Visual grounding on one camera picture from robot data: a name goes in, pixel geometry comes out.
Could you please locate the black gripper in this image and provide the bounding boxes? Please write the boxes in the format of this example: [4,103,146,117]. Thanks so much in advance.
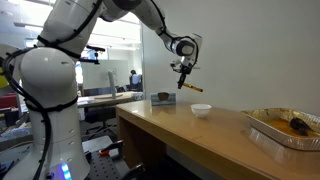
[170,60,193,89]

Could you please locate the yellow pen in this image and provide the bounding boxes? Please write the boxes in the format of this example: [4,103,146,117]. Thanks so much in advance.
[183,83,203,92]

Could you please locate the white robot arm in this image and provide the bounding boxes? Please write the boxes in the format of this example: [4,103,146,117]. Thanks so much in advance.
[2,0,202,180]

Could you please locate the small white bowl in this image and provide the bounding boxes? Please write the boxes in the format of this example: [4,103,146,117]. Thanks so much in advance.
[191,104,211,118]

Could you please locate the blue box with dark object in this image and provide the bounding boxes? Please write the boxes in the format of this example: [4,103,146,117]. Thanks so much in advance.
[150,92,176,106]

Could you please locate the seated person in background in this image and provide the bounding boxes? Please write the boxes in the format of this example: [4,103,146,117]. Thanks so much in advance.
[129,70,142,91]

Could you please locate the background desk with monitor stand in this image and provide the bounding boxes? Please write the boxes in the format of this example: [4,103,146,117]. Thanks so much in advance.
[77,72,144,108]

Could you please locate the black office chair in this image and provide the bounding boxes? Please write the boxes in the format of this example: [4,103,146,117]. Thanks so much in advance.
[83,87,118,136]

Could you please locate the aluminium foil tray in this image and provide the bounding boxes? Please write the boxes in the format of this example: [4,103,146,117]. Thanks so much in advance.
[243,108,320,151]

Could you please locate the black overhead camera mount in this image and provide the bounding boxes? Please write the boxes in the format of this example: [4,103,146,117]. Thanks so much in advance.
[79,45,105,65]

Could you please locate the black clamp with red handle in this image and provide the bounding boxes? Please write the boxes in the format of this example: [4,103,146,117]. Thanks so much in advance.
[98,140,123,157]

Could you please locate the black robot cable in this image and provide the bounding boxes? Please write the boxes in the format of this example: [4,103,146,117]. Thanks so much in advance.
[1,0,104,180]

